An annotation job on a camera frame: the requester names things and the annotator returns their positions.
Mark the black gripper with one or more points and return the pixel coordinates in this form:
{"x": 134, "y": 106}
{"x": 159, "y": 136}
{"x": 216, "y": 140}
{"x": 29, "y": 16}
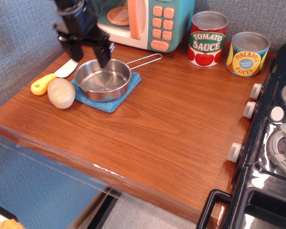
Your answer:
{"x": 80, "y": 25}

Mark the stainless steel pot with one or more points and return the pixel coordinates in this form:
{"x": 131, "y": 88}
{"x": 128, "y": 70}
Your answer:
{"x": 111, "y": 82}

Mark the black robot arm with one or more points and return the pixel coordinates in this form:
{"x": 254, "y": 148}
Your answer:
{"x": 95, "y": 5}

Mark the blue folded towel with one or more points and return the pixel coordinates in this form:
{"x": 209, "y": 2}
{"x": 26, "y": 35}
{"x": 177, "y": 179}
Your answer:
{"x": 111, "y": 106}

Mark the orange plate inside microwave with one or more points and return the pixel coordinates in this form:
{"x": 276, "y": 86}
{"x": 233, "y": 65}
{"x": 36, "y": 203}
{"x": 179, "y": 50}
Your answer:
{"x": 119, "y": 16}

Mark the beige toy potato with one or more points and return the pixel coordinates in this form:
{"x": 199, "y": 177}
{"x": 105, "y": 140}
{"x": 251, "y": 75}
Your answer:
{"x": 61, "y": 93}

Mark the teal toy microwave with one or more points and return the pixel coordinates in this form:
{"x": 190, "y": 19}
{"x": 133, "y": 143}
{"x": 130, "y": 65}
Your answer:
{"x": 155, "y": 25}

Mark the tomato sauce can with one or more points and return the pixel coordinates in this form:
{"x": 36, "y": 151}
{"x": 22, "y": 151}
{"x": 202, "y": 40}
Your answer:
{"x": 207, "y": 37}

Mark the pineapple slices can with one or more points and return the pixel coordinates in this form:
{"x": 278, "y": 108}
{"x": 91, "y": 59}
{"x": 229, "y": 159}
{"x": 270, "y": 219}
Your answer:
{"x": 247, "y": 53}

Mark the white stove knob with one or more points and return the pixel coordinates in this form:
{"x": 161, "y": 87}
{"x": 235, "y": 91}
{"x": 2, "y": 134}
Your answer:
{"x": 234, "y": 152}
{"x": 255, "y": 92}
{"x": 249, "y": 110}

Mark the orange fuzzy object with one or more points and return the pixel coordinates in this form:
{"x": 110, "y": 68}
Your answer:
{"x": 11, "y": 224}

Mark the white stove button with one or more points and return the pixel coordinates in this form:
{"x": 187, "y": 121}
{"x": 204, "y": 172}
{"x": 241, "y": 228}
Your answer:
{"x": 277, "y": 114}

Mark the black toy stove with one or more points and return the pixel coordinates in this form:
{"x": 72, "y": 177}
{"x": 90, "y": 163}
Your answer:
{"x": 259, "y": 187}

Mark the yellow handled toy knife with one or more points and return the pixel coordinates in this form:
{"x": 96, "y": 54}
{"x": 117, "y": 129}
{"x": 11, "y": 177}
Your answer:
{"x": 40, "y": 86}

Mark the black oven door handle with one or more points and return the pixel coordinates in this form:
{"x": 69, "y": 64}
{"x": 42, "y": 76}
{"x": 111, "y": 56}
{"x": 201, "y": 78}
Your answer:
{"x": 214, "y": 196}

